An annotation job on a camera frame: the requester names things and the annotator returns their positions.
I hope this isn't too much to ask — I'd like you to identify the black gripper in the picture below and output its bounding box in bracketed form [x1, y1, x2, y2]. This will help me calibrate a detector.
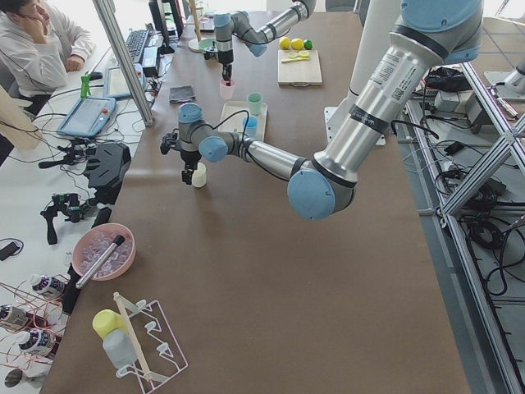
[160, 131, 201, 185]
[203, 39, 234, 85]

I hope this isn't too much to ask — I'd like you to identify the cream cup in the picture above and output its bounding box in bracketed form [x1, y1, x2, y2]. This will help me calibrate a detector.
[191, 163, 207, 188]

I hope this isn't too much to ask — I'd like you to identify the green cup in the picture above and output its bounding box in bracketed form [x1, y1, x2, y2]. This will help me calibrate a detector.
[246, 92, 263, 116]

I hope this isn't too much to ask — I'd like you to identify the blue cup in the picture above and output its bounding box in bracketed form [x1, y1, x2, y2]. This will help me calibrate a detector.
[241, 116, 258, 138]

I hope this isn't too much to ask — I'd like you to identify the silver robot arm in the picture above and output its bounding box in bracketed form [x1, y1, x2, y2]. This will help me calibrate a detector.
[160, 1, 483, 220]
[214, 0, 317, 86]

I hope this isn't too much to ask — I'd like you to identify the cream rabbit tray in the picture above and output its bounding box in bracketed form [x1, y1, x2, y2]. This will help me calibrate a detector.
[218, 101, 267, 141]

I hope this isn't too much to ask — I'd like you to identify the wooden mug tree stand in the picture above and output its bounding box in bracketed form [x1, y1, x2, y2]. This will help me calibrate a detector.
[188, 0, 215, 54]

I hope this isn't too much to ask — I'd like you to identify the grey folded cloth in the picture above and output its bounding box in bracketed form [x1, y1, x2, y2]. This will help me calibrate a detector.
[169, 85, 195, 103]

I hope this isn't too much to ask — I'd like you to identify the yellow plastic knife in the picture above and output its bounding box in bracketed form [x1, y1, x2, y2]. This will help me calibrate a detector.
[280, 57, 310, 64]

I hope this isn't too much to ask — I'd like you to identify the yellow lemon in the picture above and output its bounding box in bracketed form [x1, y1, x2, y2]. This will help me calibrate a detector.
[290, 38, 304, 51]
[279, 36, 290, 50]

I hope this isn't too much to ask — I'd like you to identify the wooden cutting board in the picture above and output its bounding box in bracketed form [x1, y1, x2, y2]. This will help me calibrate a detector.
[277, 49, 322, 86]

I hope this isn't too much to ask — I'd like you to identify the pink bowl with ice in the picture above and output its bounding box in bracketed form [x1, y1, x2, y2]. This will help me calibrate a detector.
[72, 222, 136, 281]

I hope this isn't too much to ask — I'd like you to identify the blue teach pendant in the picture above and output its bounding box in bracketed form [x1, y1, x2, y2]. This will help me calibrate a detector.
[57, 97, 116, 138]
[103, 63, 146, 100]

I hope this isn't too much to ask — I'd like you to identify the yellow cup on rack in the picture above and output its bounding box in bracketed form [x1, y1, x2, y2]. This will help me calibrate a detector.
[92, 309, 126, 339]

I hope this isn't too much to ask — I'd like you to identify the grey cup on rack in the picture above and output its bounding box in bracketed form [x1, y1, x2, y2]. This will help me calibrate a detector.
[103, 329, 138, 369]

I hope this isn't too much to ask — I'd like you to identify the seated person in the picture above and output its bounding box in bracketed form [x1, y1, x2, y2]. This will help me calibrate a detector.
[1, 1, 95, 115]

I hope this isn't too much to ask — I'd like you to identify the black metal scoop handle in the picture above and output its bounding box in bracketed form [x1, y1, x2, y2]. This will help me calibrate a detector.
[75, 235, 125, 290]

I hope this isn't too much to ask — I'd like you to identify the aluminium frame post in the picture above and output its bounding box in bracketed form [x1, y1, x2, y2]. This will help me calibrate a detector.
[93, 0, 154, 127]

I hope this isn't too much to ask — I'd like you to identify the white wire cup rack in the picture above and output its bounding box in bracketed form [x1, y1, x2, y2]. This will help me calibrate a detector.
[113, 292, 189, 393]

